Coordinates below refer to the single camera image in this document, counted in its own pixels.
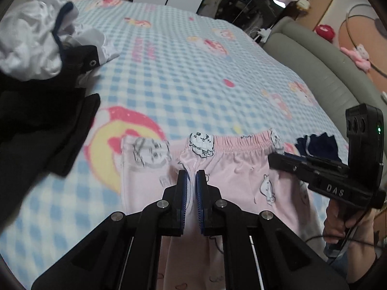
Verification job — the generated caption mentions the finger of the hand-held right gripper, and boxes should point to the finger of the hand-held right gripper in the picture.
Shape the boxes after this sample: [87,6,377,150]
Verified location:
[268,152,306,176]

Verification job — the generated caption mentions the grey padded bed frame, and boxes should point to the grey padded bed frame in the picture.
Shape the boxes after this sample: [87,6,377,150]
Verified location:
[261,16,387,158]

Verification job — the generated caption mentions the pink printed pajama pants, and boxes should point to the pink printed pajama pants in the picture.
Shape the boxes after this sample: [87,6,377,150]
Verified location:
[120,128,325,290]

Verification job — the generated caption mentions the black clothes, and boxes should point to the black clothes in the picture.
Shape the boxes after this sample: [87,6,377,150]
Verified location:
[0,45,101,177]

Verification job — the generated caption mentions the pink plush toy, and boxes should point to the pink plush toy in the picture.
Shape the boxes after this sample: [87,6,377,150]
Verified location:
[340,44,371,71]

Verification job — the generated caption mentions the red plush toy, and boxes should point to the red plush toy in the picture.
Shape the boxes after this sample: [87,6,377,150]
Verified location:
[313,23,335,40]

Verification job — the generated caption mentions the person's right hand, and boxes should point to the person's right hand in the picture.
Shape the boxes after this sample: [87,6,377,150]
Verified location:
[323,199,377,248]

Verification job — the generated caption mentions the blue checkered printed blanket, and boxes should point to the blue checkered printed blanket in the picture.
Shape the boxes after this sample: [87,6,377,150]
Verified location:
[0,0,351,278]

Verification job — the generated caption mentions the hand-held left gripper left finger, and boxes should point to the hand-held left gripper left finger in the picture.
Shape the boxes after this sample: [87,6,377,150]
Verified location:
[32,169,192,290]

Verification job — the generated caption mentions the thin wire loop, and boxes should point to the thin wire loop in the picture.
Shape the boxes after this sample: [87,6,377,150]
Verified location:
[345,3,387,77]

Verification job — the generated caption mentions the white garment with navy trim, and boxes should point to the white garment with navy trim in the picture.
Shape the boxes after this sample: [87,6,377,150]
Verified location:
[0,0,121,82]

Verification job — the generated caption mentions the navy striped cloth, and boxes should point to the navy striped cloth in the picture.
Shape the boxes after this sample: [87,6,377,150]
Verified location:
[296,132,348,165]

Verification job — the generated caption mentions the white charger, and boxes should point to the white charger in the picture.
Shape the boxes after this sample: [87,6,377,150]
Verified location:
[252,28,274,43]

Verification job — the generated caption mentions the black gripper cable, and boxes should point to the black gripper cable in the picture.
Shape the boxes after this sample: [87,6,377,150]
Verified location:
[304,207,378,259]

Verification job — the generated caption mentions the person's right forearm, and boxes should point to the person's right forearm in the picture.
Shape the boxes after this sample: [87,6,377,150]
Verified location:
[340,242,378,283]

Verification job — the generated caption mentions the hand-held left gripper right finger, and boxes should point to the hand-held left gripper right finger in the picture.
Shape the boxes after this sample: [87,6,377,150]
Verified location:
[195,170,348,290]

